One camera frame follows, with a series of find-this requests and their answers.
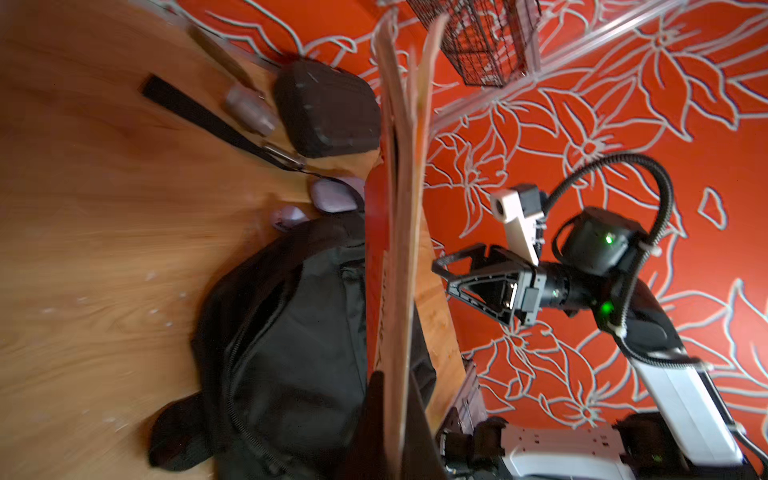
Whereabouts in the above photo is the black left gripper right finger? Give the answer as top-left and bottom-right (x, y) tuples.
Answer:
(400, 375), (447, 480)

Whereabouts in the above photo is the grey purple pouch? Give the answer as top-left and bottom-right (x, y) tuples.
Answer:
(271, 176), (365, 232)

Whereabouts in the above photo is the black student backpack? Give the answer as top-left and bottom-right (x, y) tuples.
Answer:
(146, 209), (438, 480)

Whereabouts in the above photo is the black hard zip case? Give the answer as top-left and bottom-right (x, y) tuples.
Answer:
(272, 59), (381, 158)

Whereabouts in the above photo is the black strap with buckle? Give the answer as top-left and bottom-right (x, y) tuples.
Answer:
(140, 73), (308, 174)

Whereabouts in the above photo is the black wire wall basket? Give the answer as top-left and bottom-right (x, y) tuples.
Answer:
(408, 0), (541, 88)

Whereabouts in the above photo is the silver metal flashlight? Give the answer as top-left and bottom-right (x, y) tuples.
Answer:
(186, 24), (278, 137)

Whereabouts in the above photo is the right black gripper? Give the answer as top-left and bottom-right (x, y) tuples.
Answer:
(432, 243), (594, 327)

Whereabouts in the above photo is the dragon cover picture book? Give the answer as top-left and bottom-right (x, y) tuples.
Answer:
(365, 7), (448, 479)

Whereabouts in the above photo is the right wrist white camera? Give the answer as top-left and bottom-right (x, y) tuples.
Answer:
(490, 184), (544, 266)

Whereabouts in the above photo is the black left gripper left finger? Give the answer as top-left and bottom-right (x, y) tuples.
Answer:
(338, 371), (386, 480)

